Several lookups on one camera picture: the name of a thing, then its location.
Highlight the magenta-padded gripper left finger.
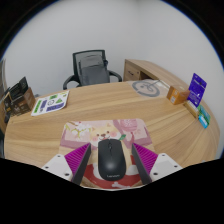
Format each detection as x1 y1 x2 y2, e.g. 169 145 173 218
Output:
41 143 92 185

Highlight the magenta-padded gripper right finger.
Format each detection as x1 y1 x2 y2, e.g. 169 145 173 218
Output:
131 142 184 185

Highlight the black computer mouse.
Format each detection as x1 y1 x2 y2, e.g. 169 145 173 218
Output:
97 138 127 183

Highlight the cartoon dog print mouse pad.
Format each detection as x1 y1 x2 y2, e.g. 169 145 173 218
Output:
59 118 157 190

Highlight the white printed sticker sheet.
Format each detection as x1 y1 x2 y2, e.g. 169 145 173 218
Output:
30 90 70 117

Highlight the small blue box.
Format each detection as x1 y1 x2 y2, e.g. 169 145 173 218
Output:
198 114 209 129

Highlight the small orange box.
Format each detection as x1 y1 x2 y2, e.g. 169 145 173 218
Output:
166 85 191 106

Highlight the small green box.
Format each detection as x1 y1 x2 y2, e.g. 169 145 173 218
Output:
198 104 212 124

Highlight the wide brown cardboard box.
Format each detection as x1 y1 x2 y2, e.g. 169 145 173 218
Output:
9 87 37 117

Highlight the purple sign on wooden stand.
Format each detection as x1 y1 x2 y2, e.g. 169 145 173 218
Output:
183 73 208 119

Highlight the tall brown cardboard box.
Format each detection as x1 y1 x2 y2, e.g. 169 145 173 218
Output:
2 92 13 124

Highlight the wooden side desk with drawers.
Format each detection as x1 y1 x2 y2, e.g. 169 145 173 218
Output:
122 58 188 89

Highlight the grey backpack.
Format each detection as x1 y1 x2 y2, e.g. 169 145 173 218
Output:
78 54 111 86

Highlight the open black box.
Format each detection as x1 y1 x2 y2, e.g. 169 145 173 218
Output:
8 76 29 101

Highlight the black mesh office chair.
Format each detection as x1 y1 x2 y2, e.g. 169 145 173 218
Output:
62 49 123 90

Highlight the wooden shelf cabinet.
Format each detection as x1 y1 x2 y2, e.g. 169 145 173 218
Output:
0 59 8 101

